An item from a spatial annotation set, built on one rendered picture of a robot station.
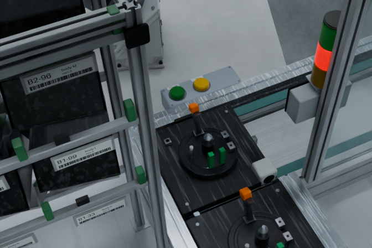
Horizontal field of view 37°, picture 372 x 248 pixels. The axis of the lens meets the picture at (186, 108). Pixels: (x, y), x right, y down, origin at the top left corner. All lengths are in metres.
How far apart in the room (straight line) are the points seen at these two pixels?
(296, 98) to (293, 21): 2.06
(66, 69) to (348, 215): 0.93
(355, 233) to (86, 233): 0.64
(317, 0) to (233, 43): 1.61
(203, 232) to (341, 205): 0.38
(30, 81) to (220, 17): 1.24
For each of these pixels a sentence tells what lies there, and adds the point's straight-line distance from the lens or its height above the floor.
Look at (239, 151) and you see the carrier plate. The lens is 1.33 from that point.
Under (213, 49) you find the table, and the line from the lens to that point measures 1.71.
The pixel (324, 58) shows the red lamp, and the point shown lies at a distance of 1.03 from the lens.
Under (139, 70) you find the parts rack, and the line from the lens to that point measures 0.69.
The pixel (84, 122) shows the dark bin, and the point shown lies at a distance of 1.09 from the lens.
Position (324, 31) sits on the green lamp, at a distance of 1.00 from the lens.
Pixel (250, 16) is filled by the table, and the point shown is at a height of 0.86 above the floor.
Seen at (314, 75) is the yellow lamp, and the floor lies 1.29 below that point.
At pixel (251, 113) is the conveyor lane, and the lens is 1.44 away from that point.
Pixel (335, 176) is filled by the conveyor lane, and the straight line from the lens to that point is 1.36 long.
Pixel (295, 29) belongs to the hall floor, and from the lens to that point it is 3.09.
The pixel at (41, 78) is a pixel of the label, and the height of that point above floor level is 1.60.
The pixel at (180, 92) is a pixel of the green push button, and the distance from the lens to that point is 1.44.
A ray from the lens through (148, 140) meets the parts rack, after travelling 0.79.
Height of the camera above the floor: 2.06
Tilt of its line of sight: 50 degrees down
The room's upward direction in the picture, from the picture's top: 2 degrees counter-clockwise
